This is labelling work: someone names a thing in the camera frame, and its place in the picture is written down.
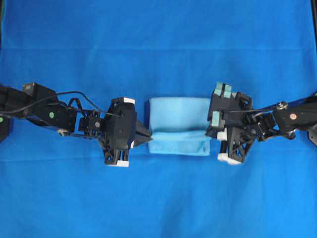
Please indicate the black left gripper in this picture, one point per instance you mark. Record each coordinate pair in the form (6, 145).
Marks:
(122, 131)

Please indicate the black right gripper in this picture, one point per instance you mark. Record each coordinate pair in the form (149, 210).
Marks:
(234, 137)

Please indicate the light blue towel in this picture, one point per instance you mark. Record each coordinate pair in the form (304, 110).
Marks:
(178, 126)

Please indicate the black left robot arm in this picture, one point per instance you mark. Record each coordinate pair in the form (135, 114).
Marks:
(42, 107)

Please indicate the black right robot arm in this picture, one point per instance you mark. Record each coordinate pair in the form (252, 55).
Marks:
(284, 119)

